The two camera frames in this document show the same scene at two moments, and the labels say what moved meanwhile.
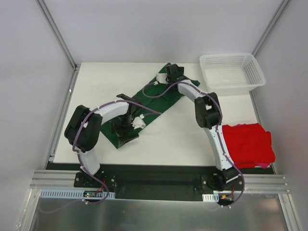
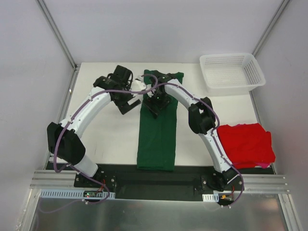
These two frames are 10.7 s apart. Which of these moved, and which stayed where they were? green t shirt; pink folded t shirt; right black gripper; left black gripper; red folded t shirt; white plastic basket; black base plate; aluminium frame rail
Moved: right black gripper; green t shirt; left black gripper
Stayed: red folded t shirt; white plastic basket; black base plate; pink folded t shirt; aluminium frame rail
